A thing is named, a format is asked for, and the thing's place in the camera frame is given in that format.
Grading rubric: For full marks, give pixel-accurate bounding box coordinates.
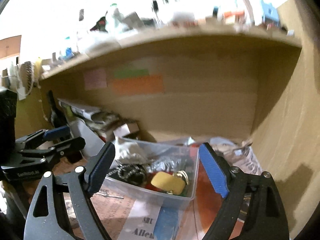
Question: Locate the gold drawstring pouch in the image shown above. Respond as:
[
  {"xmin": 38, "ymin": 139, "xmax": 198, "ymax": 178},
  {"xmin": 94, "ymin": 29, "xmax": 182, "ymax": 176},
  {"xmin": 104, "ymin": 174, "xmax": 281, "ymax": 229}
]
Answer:
[{"xmin": 173, "ymin": 170, "xmax": 189, "ymax": 185}]

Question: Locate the orange sticky note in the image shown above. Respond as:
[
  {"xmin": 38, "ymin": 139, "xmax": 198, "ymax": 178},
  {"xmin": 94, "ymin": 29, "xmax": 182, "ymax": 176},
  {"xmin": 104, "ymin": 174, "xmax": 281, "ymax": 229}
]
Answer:
[{"xmin": 111, "ymin": 75, "xmax": 164, "ymax": 96}]

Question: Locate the red felt pouch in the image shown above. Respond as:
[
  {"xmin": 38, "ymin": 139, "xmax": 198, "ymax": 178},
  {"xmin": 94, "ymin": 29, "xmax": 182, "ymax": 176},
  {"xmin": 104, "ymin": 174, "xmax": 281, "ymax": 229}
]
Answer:
[{"xmin": 145, "ymin": 172, "xmax": 175, "ymax": 193}]

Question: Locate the white pouch with black strap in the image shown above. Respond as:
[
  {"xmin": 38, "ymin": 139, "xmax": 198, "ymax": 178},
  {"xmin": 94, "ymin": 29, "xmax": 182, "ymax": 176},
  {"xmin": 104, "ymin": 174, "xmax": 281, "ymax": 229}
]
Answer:
[{"xmin": 106, "ymin": 137, "xmax": 149, "ymax": 186}]

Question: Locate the small white cardboard box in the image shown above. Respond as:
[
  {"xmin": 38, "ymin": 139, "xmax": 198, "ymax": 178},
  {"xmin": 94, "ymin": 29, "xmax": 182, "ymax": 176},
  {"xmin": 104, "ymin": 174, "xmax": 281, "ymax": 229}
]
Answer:
[{"xmin": 113, "ymin": 122, "xmax": 139, "ymax": 137}]

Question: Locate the stack of newspapers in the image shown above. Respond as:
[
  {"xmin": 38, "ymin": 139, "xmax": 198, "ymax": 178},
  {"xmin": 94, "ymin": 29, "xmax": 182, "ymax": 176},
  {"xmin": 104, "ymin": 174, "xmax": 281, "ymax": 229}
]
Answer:
[{"xmin": 58, "ymin": 99, "xmax": 123, "ymax": 141}]

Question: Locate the silver grey mesh pouch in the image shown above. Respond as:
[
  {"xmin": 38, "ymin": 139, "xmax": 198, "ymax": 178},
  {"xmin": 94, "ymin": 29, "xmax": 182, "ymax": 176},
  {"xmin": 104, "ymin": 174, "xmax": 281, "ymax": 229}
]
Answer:
[{"xmin": 144, "ymin": 156, "xmax": 186, "ymax": 173}]

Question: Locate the dark wine bottle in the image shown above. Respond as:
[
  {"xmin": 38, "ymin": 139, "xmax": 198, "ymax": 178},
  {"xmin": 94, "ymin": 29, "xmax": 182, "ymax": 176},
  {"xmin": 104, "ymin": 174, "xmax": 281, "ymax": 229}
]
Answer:
[{"xmin": 47, "ymin": 90, "xmax": 67, "ymax": 128}]

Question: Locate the clear plastic storage bin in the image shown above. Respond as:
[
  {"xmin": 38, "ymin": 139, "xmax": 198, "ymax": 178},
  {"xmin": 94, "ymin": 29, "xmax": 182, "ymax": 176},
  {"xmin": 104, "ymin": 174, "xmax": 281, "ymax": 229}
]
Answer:
[{"xmin": 103, "ymin": 137, "xmax": 199, "ymax": 210}]

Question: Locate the yellow sponge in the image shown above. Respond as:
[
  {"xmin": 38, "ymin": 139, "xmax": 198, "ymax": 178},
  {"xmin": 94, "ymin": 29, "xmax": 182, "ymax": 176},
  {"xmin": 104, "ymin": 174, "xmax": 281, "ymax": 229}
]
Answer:
[{"xmin": 151, "ymin": 172, "xmax": 187, "ymax": 195}]

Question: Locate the black chain necklace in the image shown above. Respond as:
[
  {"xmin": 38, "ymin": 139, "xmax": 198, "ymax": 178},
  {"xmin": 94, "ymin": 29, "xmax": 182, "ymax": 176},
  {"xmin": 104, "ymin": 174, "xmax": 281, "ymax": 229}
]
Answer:
[{"xmin": 19, "ymin": 61, "xmax": 35, "ymax": 96}]

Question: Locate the pink sticky note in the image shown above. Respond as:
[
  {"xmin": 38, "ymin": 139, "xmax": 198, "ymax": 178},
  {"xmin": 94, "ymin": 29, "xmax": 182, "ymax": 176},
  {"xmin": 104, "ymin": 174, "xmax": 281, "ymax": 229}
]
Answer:
[{"xmin": 84, "ymin": 68, "xmax": 107, "ymax": 90}]

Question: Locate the wooden shelf board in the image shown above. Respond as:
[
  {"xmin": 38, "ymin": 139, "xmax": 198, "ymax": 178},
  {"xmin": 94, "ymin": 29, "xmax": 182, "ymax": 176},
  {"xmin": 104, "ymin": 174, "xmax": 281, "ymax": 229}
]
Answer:
[{"xmin": 40, "ymin": 24, "xmax": 302, "ymax": 80}]

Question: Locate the blue plastic block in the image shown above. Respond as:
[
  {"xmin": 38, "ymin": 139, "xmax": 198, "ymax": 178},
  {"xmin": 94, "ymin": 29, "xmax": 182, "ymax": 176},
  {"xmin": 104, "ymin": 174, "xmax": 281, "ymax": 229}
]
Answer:
[{"xmin": 260, "ymin": 0, "xmax": 280, "ymax": 27}]

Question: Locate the green sticky note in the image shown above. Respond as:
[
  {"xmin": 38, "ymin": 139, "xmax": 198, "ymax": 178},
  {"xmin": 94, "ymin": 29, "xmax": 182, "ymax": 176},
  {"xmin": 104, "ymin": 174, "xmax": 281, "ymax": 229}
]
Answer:
[{"xmin": 113, "ymin": 69, "xmax": 149, "ymax": 79}]

